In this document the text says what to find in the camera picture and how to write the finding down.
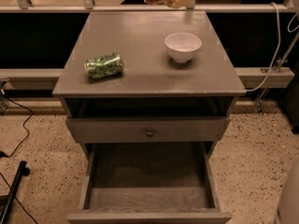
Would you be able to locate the grey wooden drawer cabinet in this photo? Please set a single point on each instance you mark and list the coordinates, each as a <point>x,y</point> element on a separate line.
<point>151,85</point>

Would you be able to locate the green soda can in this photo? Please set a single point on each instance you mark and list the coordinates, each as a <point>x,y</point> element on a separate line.
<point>103,66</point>

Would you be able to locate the closed grey upper drawer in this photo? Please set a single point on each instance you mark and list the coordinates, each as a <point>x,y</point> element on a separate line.
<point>95,131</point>

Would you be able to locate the round brass drawer knob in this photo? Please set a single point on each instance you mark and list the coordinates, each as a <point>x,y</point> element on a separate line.
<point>149,132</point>

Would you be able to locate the open grey middle drawer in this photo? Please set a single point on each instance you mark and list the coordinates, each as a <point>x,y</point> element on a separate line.
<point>157,183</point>

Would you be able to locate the white ceramic bowl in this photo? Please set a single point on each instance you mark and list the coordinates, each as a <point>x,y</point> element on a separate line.
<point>182,47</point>

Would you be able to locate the black stand leg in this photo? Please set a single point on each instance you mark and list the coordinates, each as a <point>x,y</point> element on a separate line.
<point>6,201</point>

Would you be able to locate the metal window rail frame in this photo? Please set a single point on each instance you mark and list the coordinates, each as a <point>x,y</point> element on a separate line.
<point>93,6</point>

